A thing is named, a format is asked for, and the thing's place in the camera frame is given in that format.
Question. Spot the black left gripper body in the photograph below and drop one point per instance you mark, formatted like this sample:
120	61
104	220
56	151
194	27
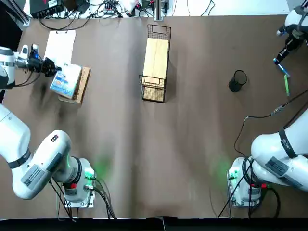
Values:
36	64

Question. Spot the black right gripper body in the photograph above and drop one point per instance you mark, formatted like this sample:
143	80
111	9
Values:
293	42

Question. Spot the blue marker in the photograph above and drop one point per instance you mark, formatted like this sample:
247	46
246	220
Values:
284	69

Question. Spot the blue comic book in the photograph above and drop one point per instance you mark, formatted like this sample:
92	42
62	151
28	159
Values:
66	80

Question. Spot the green marker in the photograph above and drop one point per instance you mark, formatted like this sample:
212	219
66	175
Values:
286	85

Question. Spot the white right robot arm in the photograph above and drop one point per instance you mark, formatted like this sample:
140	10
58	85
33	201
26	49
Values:
269	149

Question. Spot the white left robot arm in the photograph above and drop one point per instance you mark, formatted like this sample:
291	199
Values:
48	156

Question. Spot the black mesh pen holder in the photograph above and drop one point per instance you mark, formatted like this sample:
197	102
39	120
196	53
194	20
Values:
237	83

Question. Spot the clipboard with white paper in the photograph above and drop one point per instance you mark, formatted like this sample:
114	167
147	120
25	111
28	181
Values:
60	45

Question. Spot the black electronics box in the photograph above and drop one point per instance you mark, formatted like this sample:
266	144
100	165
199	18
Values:
45	9

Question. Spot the black power adapter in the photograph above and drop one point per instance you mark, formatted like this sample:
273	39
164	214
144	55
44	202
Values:
83	8

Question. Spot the aluminium frame rail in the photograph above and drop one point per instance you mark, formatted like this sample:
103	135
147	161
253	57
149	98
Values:
22	16

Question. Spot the aluminium post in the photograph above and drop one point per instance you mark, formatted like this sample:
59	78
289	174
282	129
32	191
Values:
159	12

